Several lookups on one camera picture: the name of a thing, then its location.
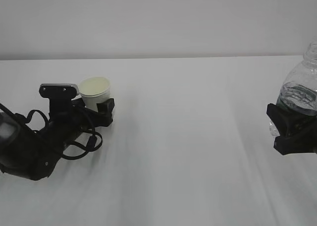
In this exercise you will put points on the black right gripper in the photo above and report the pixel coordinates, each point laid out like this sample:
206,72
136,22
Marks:
288,140

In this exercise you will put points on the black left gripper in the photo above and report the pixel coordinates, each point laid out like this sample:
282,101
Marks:
74,124

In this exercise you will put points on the white paper cup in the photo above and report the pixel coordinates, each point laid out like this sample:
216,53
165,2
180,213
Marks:
94,90

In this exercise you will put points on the clear water bottle green label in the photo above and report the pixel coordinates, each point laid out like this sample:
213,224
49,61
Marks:
299,89

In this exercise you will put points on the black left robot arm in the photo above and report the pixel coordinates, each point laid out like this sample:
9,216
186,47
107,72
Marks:
31,146

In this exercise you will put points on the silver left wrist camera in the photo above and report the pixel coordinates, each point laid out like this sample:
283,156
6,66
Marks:
58,92

